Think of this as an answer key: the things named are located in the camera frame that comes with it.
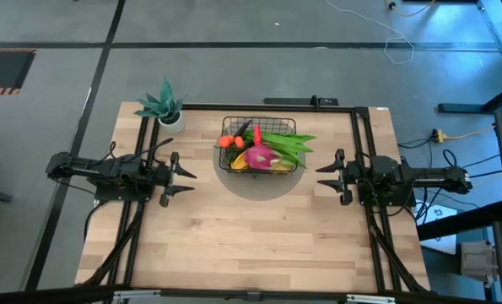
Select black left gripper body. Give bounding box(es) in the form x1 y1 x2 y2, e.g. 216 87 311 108
150 151 181 209

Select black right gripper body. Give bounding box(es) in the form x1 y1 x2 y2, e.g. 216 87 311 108
336 148 362 207

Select green bean bunch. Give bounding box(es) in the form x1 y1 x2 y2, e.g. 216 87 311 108
243 129 318 170

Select yellow pear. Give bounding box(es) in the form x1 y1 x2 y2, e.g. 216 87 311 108
268 160 294 174

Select orange tangerine cluster with leaves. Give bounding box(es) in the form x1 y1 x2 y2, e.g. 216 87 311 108
217 134 246 150

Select yellow star fruit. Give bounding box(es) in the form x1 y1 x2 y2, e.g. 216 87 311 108
229 150 250 171

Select pink dragon fruit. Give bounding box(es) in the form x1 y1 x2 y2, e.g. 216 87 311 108
243 143 285 171

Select purple eggplant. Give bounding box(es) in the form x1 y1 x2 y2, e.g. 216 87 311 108
233 118 254 138

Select green plant in white pot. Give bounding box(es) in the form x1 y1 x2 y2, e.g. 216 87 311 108
133 75 189 136

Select grey round mat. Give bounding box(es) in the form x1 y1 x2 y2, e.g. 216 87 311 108
212 119 308 202

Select white paper sheet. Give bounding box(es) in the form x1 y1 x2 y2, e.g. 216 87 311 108
414 201 459 255

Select black diagonal beam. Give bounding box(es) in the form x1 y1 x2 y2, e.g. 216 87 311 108
416 199 502 242

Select grey box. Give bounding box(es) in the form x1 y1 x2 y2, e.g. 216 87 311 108
460 239 499 289

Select black hazard-striped floor mat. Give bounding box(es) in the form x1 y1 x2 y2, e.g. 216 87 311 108
0 47 37 96

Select black metal table frame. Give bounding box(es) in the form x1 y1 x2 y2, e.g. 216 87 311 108
76 102 432 296

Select black wire basket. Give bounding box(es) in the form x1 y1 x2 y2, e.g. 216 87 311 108
218 116 300 176

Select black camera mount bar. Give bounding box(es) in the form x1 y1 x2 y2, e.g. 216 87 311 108
262 95 340 107

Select yellow power cable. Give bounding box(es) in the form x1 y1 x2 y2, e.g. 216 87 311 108
431 126 496 143

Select white floor cable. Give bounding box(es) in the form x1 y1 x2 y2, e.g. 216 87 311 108
324 0 416 66

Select yellow-tipped floor cable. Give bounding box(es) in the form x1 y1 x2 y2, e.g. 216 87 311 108
386 0 438 19

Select black desk leg frame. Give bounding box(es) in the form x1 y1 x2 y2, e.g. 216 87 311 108
437 0 502 115

